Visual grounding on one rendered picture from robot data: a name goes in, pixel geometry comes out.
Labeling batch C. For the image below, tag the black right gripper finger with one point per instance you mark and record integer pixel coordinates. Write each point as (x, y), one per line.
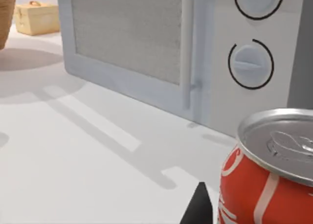
(200, 207)

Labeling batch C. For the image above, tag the red and white can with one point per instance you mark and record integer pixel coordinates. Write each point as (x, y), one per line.
(264, 185)

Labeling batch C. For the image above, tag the pale microwave oven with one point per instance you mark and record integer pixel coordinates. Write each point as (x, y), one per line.
(244, 92)

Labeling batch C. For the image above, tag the microwave oven door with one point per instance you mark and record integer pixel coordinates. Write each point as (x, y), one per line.
(127, 38)

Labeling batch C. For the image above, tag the yellow bread loaf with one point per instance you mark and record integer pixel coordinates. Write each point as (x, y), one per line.
(36, 18)

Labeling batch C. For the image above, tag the woven wicker basket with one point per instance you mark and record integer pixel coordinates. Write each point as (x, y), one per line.
(5, 16)

